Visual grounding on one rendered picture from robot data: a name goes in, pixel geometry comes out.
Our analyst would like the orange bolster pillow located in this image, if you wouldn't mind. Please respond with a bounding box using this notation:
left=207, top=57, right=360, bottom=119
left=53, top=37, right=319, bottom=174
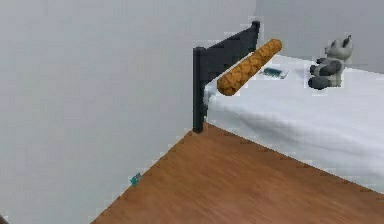
left=216, top=38, right=284, bottom=97

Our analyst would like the small teal object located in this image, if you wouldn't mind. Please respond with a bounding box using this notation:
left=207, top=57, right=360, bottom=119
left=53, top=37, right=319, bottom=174
left=129, top=172, right=143, bottom=188

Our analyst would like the white bed with black headboard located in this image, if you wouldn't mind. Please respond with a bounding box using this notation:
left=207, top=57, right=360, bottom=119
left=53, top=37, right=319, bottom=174
left=192, top=20, right=384, bottom=195

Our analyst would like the grey and white plush toy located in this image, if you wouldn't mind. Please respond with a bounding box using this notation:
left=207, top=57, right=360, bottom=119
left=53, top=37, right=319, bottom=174
left=307, top=34, right=354, bottom=91

